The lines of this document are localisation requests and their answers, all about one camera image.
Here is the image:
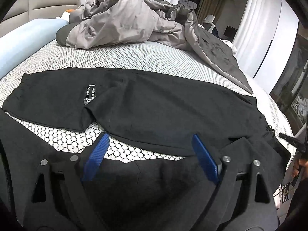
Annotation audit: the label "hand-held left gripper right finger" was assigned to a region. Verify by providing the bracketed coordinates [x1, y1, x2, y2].
[192, 134, 280, 227]

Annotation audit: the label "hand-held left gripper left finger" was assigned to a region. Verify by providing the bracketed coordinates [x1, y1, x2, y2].
[29, 133, 110, 225]

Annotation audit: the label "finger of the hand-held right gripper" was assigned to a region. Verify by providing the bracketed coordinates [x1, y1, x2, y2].
[279, 133, 302, 148]

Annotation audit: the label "black pants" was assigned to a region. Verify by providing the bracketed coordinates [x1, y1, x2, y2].
[0, 67, 292, 231]

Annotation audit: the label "person's right hand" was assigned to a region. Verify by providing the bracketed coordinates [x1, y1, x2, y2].
[290, 159, 308, 178]

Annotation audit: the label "dark framed picture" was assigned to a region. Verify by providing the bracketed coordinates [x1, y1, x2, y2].
[269, 32, 308, 135]

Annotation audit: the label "bed with hexagon patterned sheet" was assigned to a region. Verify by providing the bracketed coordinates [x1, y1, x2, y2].
[0, 38, 297, 212]

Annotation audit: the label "white crumpled cloth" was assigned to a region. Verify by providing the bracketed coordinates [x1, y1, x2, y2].
[221, 38, 239, 54]

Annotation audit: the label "dark screen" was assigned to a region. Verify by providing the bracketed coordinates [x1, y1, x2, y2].
[223, 26, 239, 43]

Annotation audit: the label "light blue pillow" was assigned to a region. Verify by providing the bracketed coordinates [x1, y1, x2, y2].
[0, 18, 69, 80]

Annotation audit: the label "white chair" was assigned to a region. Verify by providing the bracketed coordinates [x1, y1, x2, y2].
[203, 14, 216, 33]

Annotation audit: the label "grey duvet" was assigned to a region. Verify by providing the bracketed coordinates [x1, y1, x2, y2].
[56, 0, 254, 94]

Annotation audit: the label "orange white plush toy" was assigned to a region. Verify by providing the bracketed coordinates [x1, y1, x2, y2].
[56, 9, 73, 21]

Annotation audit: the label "brown curtain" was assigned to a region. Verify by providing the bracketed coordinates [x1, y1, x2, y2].
[197, 0, 226, 20]

